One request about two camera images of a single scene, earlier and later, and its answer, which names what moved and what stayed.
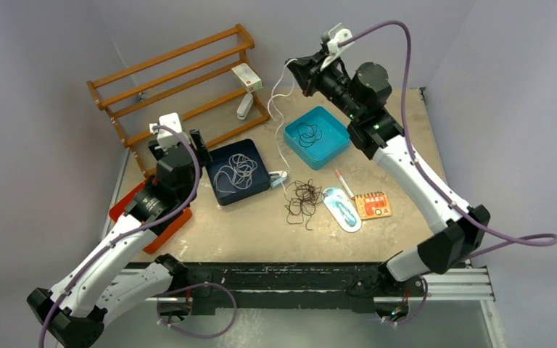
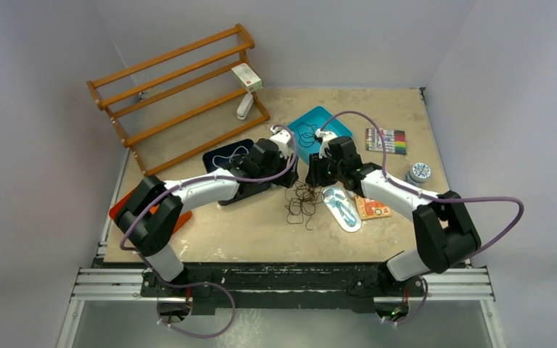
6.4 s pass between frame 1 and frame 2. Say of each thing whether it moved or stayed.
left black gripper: moved
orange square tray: stayed
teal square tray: stayed
